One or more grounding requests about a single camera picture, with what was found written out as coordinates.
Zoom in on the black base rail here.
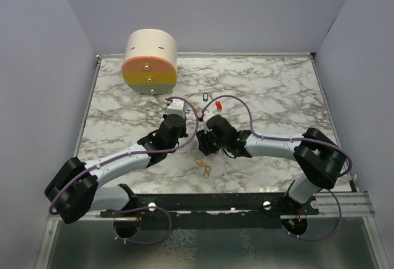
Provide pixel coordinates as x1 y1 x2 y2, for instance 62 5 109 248
100 193 318 230

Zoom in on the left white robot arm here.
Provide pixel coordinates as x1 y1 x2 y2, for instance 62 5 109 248
44 114 188 224

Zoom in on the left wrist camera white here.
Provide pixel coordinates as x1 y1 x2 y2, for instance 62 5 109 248
166 98 185 119

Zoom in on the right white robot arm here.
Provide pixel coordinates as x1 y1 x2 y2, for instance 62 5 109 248
196 115 347 214

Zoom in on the orange carabiner lower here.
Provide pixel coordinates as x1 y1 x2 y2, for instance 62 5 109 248
203 166 211 179

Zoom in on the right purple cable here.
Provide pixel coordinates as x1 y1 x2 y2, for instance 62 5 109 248
201 95 353 241

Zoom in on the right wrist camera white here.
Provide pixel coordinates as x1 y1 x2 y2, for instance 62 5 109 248
199 110 218 123

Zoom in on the orange carabiner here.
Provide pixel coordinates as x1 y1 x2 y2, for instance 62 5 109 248
203 166 211 179
194 158 207 168

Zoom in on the orange carabiner upper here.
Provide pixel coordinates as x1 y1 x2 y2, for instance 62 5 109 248
194 158 207 168

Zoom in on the round pastel drawer box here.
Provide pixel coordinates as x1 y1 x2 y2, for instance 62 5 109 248
121 29 178 95

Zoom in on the red tag key far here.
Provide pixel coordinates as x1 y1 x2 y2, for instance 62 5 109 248
215 101 222 111

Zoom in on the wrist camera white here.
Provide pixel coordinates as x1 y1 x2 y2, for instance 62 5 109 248
199 110 218 123
166 98 185 119

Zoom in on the purple cable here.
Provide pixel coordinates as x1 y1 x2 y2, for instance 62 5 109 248
48 96 199 245
201 95 353 241

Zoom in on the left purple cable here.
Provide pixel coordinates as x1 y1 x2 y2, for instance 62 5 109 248
48 96 199 245

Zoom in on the blue carabiner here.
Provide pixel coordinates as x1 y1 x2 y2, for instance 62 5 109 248
184 109 190 118

